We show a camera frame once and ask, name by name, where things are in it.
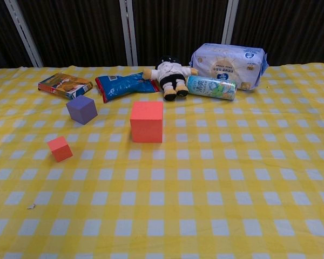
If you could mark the white metal frame post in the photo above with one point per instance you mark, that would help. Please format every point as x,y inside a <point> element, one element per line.
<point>128,32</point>
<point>228,21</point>
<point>24,32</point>

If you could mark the colourful snack box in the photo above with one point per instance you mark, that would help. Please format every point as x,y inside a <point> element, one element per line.
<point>64,84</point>

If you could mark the large red foam cube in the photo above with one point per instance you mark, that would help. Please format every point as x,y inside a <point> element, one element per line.
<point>147,126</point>

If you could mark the purple foam cube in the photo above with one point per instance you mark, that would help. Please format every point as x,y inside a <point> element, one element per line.
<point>81,110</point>

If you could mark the pale blue tissue pack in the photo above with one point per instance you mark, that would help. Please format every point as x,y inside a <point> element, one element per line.
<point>224,62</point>

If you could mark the blue snack bag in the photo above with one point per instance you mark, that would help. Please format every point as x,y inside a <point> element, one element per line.
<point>118,86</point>

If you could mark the light blue drink can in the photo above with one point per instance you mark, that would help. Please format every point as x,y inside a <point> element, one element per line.
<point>210,87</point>

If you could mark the plush doll black white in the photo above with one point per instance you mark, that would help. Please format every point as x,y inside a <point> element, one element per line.
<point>170,73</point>

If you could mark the small red foam cube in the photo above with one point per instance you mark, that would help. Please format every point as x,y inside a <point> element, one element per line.
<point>60,149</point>

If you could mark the yellow white checkered tablecloth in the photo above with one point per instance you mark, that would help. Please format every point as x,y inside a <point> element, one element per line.
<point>194,167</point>

